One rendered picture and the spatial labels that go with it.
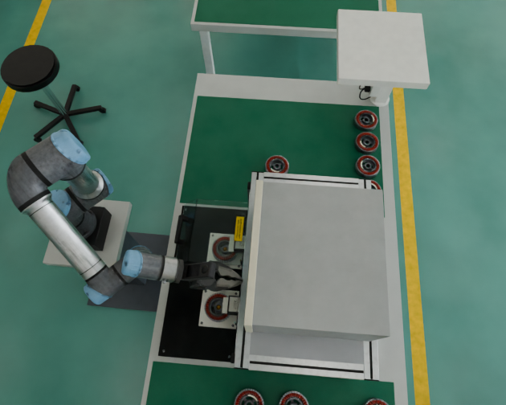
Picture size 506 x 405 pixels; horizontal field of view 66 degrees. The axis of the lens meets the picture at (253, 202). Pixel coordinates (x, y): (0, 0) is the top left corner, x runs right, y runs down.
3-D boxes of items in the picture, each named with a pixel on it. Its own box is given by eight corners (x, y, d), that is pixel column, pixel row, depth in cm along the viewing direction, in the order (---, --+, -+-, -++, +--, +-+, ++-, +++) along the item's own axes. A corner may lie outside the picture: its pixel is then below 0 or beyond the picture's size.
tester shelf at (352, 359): (234, 368, 124) (234, 368, 119) (251, 176, 150) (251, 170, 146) (375, 381, 122) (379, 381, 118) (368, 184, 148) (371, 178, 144)
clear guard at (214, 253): (174, 263, 143) (171, 259, 138) (184, 203, 153) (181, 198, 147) (263, 271, 142) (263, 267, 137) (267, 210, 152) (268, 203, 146)
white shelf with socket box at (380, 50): (320, 141, 193) (338, 78, 151) (321, 81, 208) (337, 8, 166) (392, 145, 192) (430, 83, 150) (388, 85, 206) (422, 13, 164)
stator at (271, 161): (270, 155, 190) (270, 151, 187) (291, 162, 188) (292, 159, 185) (261, 174, 186) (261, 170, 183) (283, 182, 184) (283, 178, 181)
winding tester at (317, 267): (245, 332, 124) (243, 325, 105) (256, 205, 141) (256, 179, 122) (370, 342, 122) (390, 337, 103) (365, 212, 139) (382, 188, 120)
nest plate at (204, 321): (198, 325, 157) (197, 325, 156) (203, 288, 163) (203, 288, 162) (235, 329, 157) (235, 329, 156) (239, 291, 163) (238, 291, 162)
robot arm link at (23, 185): (-22, 175, 104) (98, 312, 114) (16, 151, 106) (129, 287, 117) (-9, 177, 115) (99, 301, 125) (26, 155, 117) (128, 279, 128)
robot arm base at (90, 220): (57, 240, 165) (45, 232, 156) (65, 207, 171) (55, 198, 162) (92, 242, 164) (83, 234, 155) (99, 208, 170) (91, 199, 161)
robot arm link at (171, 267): (166, 253, 114) (161, 280, 111) (181, 255, 116) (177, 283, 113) (161, 258, 121) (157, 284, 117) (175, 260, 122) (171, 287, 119)
